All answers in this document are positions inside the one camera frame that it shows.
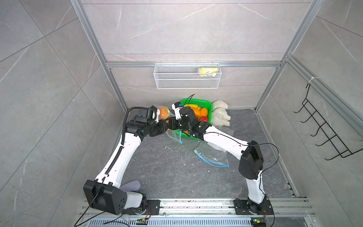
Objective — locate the green plastic basket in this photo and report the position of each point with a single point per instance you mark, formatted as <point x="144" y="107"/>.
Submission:
<point x="205" y="106"/>

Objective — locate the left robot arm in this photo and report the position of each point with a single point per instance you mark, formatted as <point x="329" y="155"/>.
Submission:
<point x="106" y="193"/>

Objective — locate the orange mango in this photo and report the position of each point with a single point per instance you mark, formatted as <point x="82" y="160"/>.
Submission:
<point x="196" y="112"/>
<point x="164" y="113"/>

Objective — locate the yellow sponge in wire basket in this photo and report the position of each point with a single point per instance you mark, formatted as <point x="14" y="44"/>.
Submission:
<point x="208" y="71"/>

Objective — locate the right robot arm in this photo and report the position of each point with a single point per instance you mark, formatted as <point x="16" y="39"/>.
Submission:
<point x="249" y="154"/>

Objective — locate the clear zip-top bag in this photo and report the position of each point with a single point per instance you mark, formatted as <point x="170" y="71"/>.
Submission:
<point x="173" y="134"/>
<point x="212" y="154"/>

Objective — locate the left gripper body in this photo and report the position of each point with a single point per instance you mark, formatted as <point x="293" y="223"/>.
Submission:
<point x="158" y="128"/>

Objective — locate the metal base rail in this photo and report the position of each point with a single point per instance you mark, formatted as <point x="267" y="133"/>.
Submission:
<point x="203" y="212"/>

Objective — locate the grey purple cloth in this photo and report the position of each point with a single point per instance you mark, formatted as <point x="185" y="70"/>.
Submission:
<point x="133" y="186"/>

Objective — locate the red mango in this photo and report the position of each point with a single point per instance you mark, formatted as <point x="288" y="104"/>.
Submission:
<point x="204" y="119"/>

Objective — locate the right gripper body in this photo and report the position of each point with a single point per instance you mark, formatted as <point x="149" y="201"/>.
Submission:
<point x="177" y="125"/>

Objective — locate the white plush toy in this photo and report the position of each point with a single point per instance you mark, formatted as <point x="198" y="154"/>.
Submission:
<point x="219" y="116"/>

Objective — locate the white wire wall basket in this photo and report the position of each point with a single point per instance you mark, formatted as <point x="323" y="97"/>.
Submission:
<point x="184" y="76"/>

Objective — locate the black wall hook rack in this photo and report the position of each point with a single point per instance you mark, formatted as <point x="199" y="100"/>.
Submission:
<point x="325" y="129"/>

